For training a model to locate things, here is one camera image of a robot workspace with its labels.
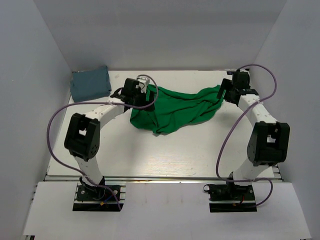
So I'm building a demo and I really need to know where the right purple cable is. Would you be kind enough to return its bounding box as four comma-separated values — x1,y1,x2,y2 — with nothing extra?
215,64,278,207

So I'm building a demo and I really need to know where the green t shirt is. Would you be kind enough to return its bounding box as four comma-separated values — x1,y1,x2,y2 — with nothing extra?
130,85,223,135

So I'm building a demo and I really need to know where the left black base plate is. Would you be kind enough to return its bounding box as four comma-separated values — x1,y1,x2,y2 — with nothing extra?
72,184,126,212

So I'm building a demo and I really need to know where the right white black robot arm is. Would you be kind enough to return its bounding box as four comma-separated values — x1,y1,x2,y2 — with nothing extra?
217,69,290,200

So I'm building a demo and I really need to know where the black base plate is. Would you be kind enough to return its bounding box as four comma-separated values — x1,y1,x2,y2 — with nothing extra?
203,182,257,213
72,184,126,212

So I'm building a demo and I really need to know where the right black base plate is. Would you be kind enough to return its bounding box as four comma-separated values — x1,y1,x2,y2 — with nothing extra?
203,182,257,213

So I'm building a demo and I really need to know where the purple cable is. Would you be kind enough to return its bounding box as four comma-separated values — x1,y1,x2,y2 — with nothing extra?
46,73,159,211
215,64,278,207

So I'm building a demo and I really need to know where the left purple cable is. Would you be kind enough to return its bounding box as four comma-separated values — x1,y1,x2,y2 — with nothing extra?
46,73,159,211

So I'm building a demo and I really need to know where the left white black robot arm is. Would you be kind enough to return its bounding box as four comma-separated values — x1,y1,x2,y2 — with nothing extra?
64,74,159,200

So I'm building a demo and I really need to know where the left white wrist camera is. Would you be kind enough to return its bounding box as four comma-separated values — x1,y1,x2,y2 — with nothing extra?
136,74,150,94

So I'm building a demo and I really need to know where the aluminium table rail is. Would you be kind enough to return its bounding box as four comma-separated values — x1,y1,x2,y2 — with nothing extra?
43,174,285,183

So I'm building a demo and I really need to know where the folded blue-grey t shirt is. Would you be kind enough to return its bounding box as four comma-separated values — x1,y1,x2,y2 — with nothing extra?
70,65,112,103

